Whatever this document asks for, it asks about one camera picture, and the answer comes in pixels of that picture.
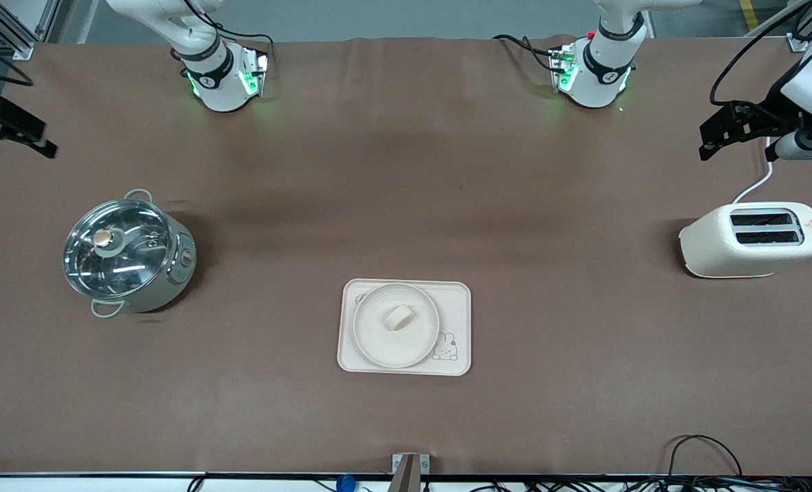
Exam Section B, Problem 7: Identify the small white steamed bun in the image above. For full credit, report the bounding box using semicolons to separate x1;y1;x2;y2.
385;305;416;332

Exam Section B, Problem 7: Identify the cream round plate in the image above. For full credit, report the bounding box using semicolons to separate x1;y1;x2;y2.
353;283;442;370

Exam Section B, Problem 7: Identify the cream two-slot toaster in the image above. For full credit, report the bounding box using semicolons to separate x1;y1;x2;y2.
678;202;812;279

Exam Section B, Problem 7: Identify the glass pot lid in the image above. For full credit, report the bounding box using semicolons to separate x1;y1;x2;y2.
63;199;175;301

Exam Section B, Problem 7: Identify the pale green electric pot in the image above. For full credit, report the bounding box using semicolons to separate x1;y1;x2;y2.
63;189;198;319

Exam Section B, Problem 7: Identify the cream rabbit print tray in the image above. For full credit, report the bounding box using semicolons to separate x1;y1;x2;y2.
337;278;472;377

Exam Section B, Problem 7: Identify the brown table cover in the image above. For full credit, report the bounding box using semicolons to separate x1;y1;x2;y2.
0;36;812;478

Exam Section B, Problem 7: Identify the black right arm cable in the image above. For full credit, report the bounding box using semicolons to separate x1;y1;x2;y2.
0;33;36;88

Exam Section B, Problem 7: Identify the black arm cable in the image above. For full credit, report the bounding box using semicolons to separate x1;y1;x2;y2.
709;0;812;107
0;33;36;88

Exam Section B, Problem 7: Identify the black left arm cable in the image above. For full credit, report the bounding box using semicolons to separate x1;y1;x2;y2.
709;0;812;107

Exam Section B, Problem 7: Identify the white toaster power cord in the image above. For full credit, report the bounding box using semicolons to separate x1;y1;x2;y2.
731;135;777;206

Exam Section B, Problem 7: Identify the black left base cable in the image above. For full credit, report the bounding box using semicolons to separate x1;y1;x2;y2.
492;33;558;71

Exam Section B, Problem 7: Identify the black base cable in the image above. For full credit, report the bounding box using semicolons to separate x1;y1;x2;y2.
186;0;275;52
492;33;558;71

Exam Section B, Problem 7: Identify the black right base cable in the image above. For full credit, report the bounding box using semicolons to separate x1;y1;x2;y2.
186;0;275;52

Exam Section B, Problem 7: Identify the black looped cable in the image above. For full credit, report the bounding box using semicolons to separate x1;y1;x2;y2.
664;434;745;480

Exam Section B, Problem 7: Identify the grey metal camera bracket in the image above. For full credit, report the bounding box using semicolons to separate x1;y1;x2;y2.
387;452;431;492

